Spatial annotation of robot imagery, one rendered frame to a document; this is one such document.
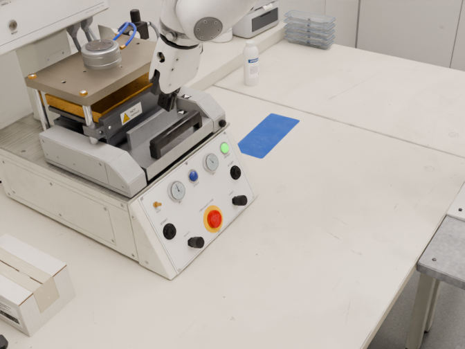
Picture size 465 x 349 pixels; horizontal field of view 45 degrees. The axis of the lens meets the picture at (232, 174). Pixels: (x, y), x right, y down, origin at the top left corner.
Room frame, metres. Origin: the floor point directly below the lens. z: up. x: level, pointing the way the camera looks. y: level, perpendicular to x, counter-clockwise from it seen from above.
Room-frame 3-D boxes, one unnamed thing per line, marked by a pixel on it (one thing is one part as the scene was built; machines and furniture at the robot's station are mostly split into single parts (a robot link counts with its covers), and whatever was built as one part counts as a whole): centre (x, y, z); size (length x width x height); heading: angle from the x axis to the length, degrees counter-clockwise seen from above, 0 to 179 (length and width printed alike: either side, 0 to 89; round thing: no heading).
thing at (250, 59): (1.69, -0.08, 0.82); 0.05 x 0.05 x 0.14
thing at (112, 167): (0.96, 0.29, 0.96); 0.25 x 0.05 x 0.07; 53
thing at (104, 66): (1.15, 0.27, 1.08); 0.31 x 0.24 x 0.13; 143
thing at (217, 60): (1.85, 0.12, 0.77); 0.84 x 0.30 x 0.04; 142
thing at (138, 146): (1.08, 0.22, 0.97); 0.30 x 0.22 x 0.08; 53
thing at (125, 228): (1.12, 0.24, 0.84); 0.53 x 0.37 x 0.17; 53
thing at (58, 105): (1.12, 0.25, 1.07); 0.22 x 0.17 x 0.10; 143
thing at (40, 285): (0.79, 0.44, 0.80); 0.19 x 0.13 x 0.09; 52
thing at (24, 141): (1.13, 0.29, 0.93); 0.46 x 0.35 x 0.01; 53
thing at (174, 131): (1.00, 0.11, 0.99); 0.15 x 0.02 x 0.04; 143
